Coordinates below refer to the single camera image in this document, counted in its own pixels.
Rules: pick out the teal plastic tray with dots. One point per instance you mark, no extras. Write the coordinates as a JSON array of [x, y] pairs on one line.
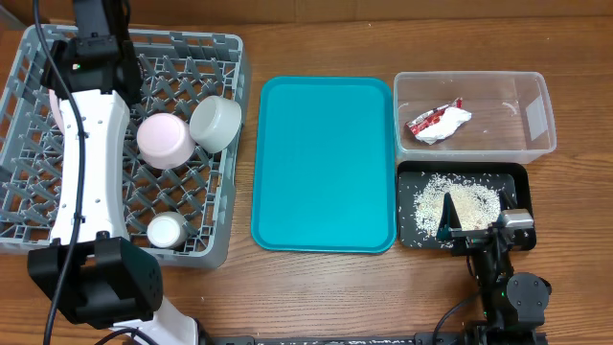
[[324, 177]]

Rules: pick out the large white plate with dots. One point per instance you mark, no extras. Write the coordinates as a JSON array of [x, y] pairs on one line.
[[56, 112]]

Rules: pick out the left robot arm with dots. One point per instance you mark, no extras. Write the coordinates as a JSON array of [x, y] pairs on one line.
[[91, 271]]

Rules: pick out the red snack wrapper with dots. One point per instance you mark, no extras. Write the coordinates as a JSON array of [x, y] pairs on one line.
[[430, 117]]

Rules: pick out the grey dishwasher rack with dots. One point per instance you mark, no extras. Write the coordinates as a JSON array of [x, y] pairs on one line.
[[181, 69]]

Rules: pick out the white paper cup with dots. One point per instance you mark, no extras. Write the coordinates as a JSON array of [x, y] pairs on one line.
[[166, 230]]

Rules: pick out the white rice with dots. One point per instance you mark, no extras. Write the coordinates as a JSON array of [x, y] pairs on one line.
[[420, 205]]

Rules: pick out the clear plastic bin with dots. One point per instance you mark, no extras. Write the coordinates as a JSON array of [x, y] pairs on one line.
[[512, 116]]

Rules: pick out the grey bowl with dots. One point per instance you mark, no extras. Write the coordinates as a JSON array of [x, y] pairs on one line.
[[215, 123]]

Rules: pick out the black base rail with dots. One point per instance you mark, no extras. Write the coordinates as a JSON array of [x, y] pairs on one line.
[[416, 339]]

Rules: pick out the black tray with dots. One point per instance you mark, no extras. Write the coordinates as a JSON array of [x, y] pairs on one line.
[[503, 176]]

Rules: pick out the white tissue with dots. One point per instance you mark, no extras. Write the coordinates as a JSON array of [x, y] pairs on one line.
[[444, 126]]

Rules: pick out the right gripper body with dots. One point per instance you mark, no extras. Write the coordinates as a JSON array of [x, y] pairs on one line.
[[468, 241]]

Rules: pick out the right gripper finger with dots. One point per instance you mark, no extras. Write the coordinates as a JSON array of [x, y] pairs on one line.
[[506, 201], [449, 222]]

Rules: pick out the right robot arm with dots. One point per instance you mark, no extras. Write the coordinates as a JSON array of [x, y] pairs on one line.
[[514, 303]]

